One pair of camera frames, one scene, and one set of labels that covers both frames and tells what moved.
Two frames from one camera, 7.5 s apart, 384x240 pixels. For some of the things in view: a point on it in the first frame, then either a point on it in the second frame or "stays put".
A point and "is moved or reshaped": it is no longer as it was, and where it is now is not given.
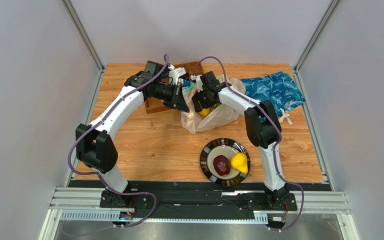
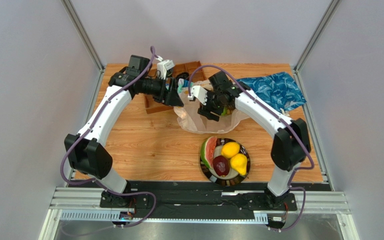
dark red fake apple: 222,165 stays put
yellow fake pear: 239,162 stays put
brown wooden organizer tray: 191,69 stays put
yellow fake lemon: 205,112 is moved or reshaped
